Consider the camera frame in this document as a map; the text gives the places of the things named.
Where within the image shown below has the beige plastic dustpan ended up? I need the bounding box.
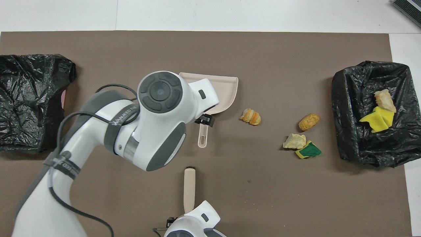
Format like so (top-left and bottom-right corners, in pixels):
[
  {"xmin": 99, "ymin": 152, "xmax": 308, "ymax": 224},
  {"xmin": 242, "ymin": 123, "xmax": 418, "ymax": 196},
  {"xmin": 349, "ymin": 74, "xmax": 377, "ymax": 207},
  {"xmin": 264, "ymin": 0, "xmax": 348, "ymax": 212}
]
[{"xmin": 179, "ymin": 72, "xmax": 239, "ymax": 148}]

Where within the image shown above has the beige brush handle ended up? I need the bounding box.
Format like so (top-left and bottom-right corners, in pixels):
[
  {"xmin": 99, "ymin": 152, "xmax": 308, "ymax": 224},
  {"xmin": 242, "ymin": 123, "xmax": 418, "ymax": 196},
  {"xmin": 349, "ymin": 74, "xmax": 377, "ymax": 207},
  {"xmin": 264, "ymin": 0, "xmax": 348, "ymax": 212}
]
[{"xmin": 184, "ymin": 167, "xmax": 196, "ymax": 214}]

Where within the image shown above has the white crumpled trash piece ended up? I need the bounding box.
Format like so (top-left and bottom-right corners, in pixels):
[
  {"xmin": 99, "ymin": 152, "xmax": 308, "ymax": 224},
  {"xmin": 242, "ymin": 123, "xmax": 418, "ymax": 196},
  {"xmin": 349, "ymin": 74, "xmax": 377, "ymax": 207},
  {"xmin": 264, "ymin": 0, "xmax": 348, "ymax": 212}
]
[
  {"xmin": 374, "ymin": 89, "xmax": 397, "ymax": 113},
  {"xmin": 283, "ymin": 133, "xmax": 307, "ymax": 150}
]

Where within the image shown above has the black bag lined bin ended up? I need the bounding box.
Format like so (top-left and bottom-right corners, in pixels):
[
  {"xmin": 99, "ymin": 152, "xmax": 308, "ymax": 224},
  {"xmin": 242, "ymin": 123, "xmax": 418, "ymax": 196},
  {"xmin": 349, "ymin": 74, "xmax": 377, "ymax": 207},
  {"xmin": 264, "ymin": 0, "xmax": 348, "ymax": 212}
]
[
  {"xmin": 0, "ymin": 54, "xmax": 78, "ymax": 154},
  {"xmin": 331, "ymin": 61, "xmax": 421, "ymax": 168}
]

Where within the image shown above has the toy croissant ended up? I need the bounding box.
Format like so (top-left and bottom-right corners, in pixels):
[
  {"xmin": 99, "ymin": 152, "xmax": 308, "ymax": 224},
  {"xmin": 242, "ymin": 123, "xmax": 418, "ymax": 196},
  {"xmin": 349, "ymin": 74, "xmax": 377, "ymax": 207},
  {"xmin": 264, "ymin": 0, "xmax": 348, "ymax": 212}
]
[{"xmin": 239, "ymin": 108, "xmax": 262, "ymax": 126}]

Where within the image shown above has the brown toy bread roll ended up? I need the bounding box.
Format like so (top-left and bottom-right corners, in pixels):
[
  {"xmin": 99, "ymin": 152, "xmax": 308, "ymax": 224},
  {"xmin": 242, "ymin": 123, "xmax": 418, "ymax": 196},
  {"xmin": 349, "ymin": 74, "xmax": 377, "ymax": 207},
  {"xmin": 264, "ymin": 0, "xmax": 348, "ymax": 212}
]
[{"xmin": 298, "ymin": 113, "xmax": 321, "ymax": 132}]

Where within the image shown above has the green and yellow sponge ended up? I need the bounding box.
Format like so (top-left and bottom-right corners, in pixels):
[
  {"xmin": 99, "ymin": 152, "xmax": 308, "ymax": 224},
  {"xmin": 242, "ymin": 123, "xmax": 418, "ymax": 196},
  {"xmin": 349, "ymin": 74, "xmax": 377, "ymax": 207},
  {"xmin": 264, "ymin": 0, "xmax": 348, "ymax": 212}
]
[{"xmin": 295, "ymin": 140, "xmax": 322, "ymax": 160}]

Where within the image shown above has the dark striped object corner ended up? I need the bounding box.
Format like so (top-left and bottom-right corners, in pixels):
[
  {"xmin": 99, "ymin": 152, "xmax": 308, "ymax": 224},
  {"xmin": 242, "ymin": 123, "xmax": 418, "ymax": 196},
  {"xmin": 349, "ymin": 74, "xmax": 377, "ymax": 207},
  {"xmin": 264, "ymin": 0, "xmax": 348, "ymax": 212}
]
[{"xmin": 391, "ymin": 0, "xmax": 421, "ymax": 19}]

